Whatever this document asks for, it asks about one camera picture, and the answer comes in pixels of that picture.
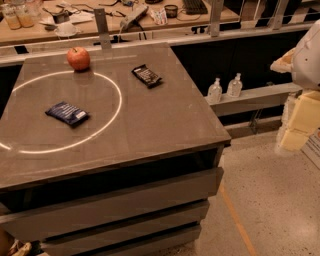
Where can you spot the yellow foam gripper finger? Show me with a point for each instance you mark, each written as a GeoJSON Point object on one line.
{"type": "Point", "coordinates": [300, 119]}

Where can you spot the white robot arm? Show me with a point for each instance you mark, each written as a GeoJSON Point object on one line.
{"type": "Point", "coordinates": [303, 61]}

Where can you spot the red apple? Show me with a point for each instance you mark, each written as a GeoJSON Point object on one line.
{"type": "Point", "coordinates": [78, 58]}

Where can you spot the cardboard box with print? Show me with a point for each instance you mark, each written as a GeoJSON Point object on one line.
{"type": "Point", "coordinates": [312, 148]}

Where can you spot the right clear sanitizer bottle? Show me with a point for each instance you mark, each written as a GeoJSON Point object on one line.
{"type": "Point", "coordinates": [235, 86]}

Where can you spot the clear sanitizer bottle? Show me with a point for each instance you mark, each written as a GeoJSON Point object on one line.
{"type": "Point", "coordinates": [235, 86]}
{"type": "Point", "coordinates": [214, 92]}

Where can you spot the left clear sanitizer bottle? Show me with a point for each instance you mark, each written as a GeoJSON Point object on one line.
{"type": "Point", "coordinates": [214, 92]}

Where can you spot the black keyboard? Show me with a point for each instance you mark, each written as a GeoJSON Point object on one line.
{"type": "Point", "coordinates": [193, 7]}

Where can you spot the black snack bar wrapper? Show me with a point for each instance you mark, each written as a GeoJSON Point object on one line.
{"type": "Point", "coordinates": [146, 76]}

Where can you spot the dark round cup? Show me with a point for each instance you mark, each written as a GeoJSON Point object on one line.
{"type": "Point", "coordinates": [171, 11]}

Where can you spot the white printed carton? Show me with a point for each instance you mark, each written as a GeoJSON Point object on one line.
{"type": "Point", "coordinates": [159, 17]}

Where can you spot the grey drawer cabinet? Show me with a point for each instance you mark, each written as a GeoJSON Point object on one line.
{"type": "Point", "coordinates": [114, 205]}

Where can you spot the dark blue snack packet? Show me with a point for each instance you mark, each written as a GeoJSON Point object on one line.
{"type": "Point", "coordinates": [67, 113]}

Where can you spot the right jar orange liquid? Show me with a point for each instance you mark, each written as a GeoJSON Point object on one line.
{"type": "Point", "coordinates": [24, 16]}

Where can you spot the jar orange liquid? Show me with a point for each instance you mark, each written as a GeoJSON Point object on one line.
{"type": "Point", "coordinates": [10, 16]}
{"type": "Point", "coordinates": [24, 16]}

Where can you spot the left jar orange liquid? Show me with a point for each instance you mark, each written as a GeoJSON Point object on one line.
{"type": "Point", "coordinates": [10, 16]}

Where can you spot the grey metal post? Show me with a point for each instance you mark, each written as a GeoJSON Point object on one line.
{"type": "Point", "coordinates": [102, 27]}

